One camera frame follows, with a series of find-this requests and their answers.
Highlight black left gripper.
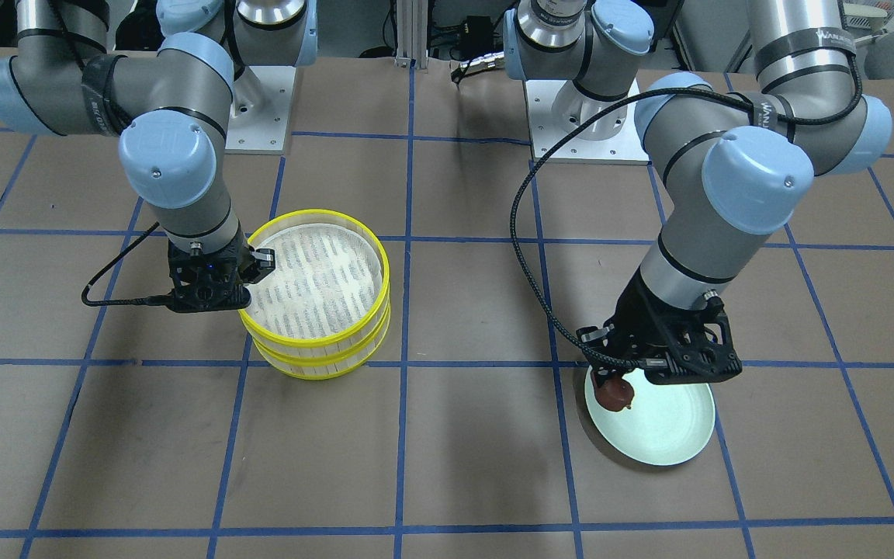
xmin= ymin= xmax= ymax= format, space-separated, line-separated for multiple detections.
xmin=576 ymin=272 xmax=681 ymax=381

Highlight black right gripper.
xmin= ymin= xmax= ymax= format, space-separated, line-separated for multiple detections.
xmin=206 ymin=237 xmax=276 ymax=284

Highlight brown bun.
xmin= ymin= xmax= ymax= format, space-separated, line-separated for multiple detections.
xmin=593 ymin=377 xmax=635 ymax=411

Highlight yellow bamboo steamer basket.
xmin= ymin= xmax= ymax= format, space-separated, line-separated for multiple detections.
xmin=239 ymin=209 xmax=390 ymax=349
xmin=239 ymin=301 xmax=391 ymax=380

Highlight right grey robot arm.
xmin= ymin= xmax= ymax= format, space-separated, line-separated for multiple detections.
xmin=0 ymin=1 xmax=318 ymax=284

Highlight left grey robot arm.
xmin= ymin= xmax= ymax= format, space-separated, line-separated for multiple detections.
xmin=504 ymin=1 xmax=892 ymax=391

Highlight light green plate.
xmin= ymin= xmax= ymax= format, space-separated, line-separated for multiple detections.
xmin=583 ymin=369 xmax=716 ymax=466

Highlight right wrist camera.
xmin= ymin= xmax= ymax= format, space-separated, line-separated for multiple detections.
xmin=163 ymin=243 xmax=251 ymax=314

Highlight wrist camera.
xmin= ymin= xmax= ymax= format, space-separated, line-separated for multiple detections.
xmin=163 ymin=243 xmax=251 ymax=314
xmin=645 ymin=290 xmax=743 ymax=385

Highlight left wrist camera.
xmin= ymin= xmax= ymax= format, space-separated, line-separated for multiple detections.
xmin=645 ymin=290 xmax=743 ymax=385

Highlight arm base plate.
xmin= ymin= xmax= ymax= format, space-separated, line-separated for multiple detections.
xmin=226 ymin=66 xmax=297 ymax=155
xmin=523 ymin=78 xmax=650 ymax=165

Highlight aluminium frame post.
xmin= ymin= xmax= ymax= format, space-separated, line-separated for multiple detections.
xmin=393 ymin=0 xmax=431 ymax=71

